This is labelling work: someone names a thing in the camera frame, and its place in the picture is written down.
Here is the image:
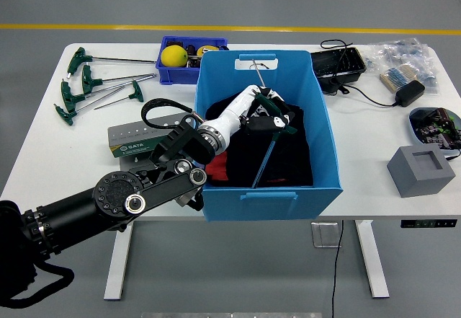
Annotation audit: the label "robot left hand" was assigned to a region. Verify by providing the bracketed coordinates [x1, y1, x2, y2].
[210, 84, 297, 134]

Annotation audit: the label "small green T-handle hex key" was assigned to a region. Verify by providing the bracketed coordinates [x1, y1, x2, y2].
[251, 58, 289, 119]
[94, 79, 145, 110]

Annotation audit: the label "large green T-handle hex key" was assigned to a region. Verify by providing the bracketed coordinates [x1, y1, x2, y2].
[251, 125, 298, 189]

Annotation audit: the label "green grey SATA tool stand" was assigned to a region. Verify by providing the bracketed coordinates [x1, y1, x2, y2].
[107, 113, 195, 172]

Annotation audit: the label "blue folding storage box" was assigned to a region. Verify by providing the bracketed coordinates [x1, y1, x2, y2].
[194, 50, 344, 222]

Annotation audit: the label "grey cube box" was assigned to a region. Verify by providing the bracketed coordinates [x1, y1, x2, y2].
[387, 143, 457, 199]

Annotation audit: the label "red cloth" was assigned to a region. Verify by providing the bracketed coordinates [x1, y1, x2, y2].
[205, 151, 230, 182]

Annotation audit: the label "small blue plastic bin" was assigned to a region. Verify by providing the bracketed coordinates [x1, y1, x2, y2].
[155, 35, 229, 87]

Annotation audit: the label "yellow tape measure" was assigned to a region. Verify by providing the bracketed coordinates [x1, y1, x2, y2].
[197, 45, 221, 58]

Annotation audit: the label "black cloth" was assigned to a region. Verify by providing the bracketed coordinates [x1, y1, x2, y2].
[205, 90, 313, 188]

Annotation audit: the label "yellow lemon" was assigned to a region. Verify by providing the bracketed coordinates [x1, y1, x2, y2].
[161, 45, 189, 68]

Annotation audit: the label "black plastic tray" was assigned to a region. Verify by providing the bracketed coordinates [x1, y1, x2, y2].
[310, 47, 367, 94]

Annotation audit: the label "metal floor outlet plate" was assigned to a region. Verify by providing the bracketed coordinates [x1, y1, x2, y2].
[311, 221, 342, 249]

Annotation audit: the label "resistor tape strip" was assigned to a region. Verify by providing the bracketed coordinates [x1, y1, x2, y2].
[379, 63, 419, 92]

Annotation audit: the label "black power adapter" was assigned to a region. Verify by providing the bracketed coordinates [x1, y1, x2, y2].
[395, 79, 426, 108]

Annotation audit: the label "clear plastic parts bags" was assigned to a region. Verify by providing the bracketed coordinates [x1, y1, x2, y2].
[365, 37, 441, 95]

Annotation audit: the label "pale blue dish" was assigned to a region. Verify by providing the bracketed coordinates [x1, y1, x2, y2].
[408, 107, 461, 159]

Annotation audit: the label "white table leg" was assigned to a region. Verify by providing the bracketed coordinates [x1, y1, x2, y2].
[354, 219, 390, 299]
[103, 220, 134, 301]

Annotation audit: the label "electronic parts pile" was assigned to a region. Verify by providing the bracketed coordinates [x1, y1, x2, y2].
[411, 107, 461, 150]

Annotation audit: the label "black table control panel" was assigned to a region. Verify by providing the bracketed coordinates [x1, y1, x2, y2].
[400, 218, 458, 229]

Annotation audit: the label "black adapter cable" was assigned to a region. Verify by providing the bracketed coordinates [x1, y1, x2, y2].
[320, 39, 399, 108]

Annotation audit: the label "black floor cable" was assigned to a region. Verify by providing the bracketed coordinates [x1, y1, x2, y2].
[330, 220, 345, 318]

